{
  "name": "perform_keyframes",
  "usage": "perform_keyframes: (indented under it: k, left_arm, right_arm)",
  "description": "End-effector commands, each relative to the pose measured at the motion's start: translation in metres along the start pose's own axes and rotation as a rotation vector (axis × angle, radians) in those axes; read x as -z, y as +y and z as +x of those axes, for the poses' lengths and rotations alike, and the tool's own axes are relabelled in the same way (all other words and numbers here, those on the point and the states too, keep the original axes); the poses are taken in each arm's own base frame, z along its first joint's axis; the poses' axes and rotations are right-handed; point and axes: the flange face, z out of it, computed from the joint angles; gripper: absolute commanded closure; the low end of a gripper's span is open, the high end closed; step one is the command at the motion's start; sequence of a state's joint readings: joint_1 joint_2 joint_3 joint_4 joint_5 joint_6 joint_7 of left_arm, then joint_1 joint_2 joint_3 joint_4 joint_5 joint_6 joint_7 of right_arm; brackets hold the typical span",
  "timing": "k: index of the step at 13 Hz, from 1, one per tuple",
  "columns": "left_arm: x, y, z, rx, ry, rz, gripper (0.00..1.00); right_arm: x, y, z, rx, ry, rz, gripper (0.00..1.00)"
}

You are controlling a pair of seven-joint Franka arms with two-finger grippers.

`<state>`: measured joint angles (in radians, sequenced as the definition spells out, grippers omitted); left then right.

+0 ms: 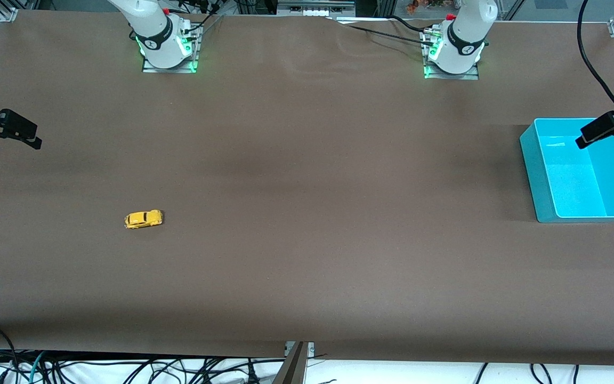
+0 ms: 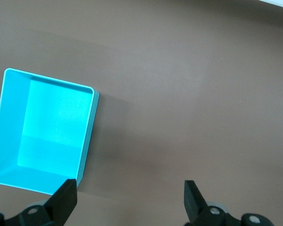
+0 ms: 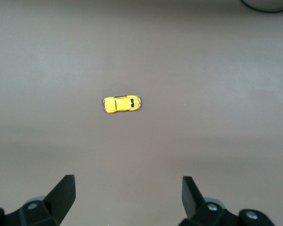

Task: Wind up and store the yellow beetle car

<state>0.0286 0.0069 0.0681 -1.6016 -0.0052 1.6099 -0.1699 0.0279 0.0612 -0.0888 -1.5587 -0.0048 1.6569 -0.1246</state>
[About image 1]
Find brown table cover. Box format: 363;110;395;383
0;10;614;366

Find black base connector cables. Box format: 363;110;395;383
171;0;225;38

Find teal floor cable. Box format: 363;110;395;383
28;351;47;384

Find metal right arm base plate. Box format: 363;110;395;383
142;24;199;74

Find long black tabletop cable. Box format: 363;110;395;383
328;16;435;47

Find grey power strip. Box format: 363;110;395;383
277;0;357;18

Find yellow beetle toy car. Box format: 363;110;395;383
124;210;164;230

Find teal plastic bin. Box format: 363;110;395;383
519;117;614;223

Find aluminium frame beam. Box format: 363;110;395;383
272;341;316;384

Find short black tabletop cable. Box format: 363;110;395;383
391;15;433;34

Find orange background object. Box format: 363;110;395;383
406;0;446;14

